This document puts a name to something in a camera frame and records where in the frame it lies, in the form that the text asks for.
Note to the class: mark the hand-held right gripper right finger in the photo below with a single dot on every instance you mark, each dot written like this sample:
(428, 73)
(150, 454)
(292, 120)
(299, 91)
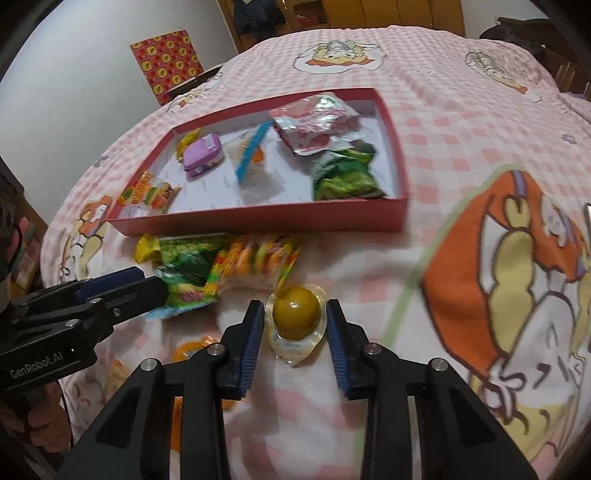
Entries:
(339, 355)

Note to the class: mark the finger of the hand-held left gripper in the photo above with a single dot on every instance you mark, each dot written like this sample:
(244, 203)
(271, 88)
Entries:
(111, 280)
(134, 300)

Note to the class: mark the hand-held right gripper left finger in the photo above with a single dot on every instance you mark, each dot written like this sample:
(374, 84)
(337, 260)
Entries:
(247, 355)

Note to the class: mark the yellow ball jelly cup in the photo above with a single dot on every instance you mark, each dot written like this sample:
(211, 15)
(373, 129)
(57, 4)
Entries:
(295, 314)

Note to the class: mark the green packet with yellow end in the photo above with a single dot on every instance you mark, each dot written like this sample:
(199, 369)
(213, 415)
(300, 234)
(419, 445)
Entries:
(184, 263)

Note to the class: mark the burger gummy packet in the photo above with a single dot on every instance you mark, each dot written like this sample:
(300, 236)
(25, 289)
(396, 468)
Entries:
(147, 194)

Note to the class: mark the rainbow striped candy packet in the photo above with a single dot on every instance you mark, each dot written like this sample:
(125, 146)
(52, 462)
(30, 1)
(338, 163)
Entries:
(263, 254)

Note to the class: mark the red cardboard box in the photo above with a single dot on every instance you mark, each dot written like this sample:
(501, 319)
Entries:
(277, 217)

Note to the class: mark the purple candy tin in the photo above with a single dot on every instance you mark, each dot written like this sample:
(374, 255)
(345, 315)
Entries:
(203, 154)

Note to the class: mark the yellow snack packet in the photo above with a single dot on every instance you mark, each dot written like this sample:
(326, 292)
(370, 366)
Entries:
(189, 138)

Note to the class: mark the green pea packet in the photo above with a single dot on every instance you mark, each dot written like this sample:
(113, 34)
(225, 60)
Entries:
(355, 154)
(346, 184)

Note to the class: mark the clear packet with blue edge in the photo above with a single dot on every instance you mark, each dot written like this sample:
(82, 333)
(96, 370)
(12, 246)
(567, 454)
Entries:
(251, 157)

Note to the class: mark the pink white spout pouch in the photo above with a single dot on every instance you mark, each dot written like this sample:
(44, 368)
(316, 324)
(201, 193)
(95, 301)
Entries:
(314, 124)

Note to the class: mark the person's left hand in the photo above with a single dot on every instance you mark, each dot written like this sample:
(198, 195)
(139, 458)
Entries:
(46, 420)

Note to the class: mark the wooden chair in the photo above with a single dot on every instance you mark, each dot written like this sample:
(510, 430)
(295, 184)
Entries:
(194, 82)

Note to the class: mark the red yellow patterned cloth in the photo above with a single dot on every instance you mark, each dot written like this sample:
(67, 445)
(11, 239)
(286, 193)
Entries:
(168, 64)

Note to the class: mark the pink checked printed bedsheet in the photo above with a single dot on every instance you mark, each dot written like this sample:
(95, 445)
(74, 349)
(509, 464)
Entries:
(438, 115)

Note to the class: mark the dark hanging jackets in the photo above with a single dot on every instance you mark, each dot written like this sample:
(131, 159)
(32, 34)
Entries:
(254, 16)

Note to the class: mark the red basket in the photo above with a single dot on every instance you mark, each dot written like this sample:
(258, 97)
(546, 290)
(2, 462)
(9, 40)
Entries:
(308, 21)

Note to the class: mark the wooden wardrobe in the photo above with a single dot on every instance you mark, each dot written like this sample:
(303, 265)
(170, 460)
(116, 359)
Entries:
(369, 11)

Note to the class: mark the purple knitted cloth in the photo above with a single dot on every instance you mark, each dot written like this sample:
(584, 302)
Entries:
(577, 94)

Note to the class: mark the dark wooden headboard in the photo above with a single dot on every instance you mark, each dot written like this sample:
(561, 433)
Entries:
(535, 41)

